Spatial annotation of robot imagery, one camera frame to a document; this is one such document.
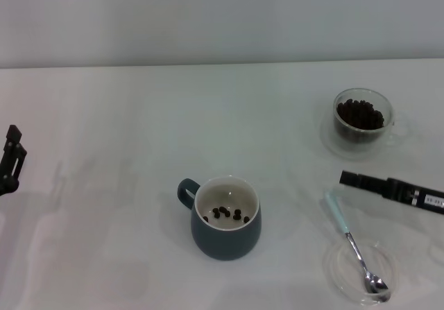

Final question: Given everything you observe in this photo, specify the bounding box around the clear glass cup with handle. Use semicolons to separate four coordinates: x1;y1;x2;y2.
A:
333;87;412;147

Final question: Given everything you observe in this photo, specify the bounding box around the pile of coffee beans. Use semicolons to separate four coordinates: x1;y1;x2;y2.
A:
336;98;385;141

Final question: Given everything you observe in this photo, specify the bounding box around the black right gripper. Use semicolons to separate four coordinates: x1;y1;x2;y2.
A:
339;170;444;216

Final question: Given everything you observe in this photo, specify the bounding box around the blue-handled metal spoon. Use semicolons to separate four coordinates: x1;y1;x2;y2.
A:
324;189;391;303

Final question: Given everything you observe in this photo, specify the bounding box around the dark teal ceramic mug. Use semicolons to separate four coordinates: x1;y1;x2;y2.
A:
177;175;263;261

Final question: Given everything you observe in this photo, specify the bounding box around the clear glass saucer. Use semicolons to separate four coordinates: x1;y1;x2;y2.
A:
319;114;396;162
322;240;400;306

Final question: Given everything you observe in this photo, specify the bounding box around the small portion of coffee beans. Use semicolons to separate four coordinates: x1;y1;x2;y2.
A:
203;205;250;225

